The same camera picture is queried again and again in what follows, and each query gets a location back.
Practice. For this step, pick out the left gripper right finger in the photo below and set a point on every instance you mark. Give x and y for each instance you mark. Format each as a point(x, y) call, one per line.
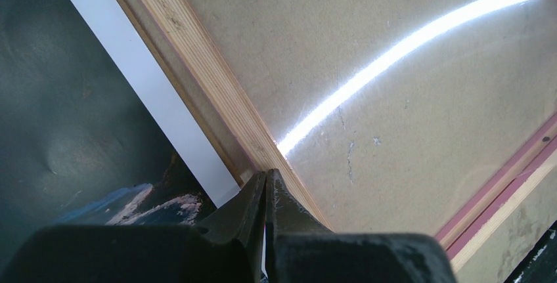
point(299, 248)

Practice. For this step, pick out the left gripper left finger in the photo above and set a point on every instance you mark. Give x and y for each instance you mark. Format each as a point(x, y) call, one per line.
point(225, 247)

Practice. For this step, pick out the seascape photo print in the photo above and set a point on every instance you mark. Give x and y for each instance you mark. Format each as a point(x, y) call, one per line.
point(92, 132)

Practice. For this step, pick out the pink picture frame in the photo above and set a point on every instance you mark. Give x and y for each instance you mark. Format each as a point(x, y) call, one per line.
point(428, 116)

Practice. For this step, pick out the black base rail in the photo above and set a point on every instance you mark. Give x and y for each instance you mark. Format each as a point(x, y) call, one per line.
point(540, 263)

